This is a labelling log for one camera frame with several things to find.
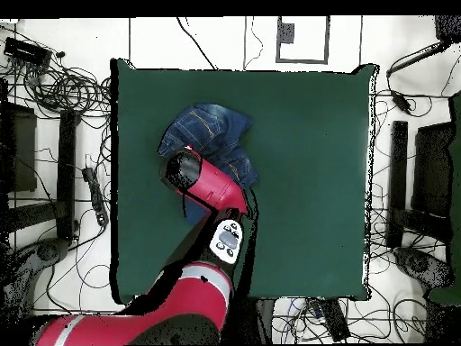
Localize dark green table cloth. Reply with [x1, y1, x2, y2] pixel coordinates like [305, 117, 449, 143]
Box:
[109, 57, 379, 304]

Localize black rod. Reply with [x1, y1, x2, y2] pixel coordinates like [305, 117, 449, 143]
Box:
[385, 40, 453, 77]

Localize dark flat panel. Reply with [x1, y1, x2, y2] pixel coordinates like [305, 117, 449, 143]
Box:
[0, 102, 38, 194]
[411, 121, 456, 219]

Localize black flat device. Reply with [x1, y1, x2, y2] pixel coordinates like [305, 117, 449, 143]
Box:
[319, 297, 351, 342]

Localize blue denim jeans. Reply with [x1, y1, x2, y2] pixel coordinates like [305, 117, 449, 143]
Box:
[157, 103, 260, 225]

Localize black electronics box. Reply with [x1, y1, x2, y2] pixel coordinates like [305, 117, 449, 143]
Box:
[2, 36, 53, 69]

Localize grey stand base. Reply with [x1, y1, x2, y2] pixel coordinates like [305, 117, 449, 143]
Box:
[393, 246, 456, 289]
[35, 238, 70, 263]

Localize grey rectangular frame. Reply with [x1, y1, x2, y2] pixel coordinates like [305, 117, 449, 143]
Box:
[276, 15, 330, 65]

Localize black power strip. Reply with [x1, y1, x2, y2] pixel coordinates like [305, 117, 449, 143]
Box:
[81, 166, 110, 227]

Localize black corner box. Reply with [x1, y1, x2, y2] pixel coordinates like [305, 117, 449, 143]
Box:
[434, 14, 461, 42]

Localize long black cable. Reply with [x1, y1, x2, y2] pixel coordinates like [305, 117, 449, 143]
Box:
[175, 15, 220, 71]

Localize black power adapter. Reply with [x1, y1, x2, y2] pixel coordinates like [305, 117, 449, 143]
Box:
[390, 89, 413, 114]

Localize grey square plate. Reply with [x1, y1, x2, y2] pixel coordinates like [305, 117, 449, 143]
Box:
[277, 22, 296, 45]

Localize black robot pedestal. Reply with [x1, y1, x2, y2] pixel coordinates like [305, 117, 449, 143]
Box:
[256, 297, 276, 344]

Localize black stand bar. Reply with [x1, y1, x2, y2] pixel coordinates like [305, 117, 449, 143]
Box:
[55, 108, 77, 241]
[385, 120, 410, 249]

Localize tangled black cable coil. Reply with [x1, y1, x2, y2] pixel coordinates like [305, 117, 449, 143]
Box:
[21, 59, 113, 120]

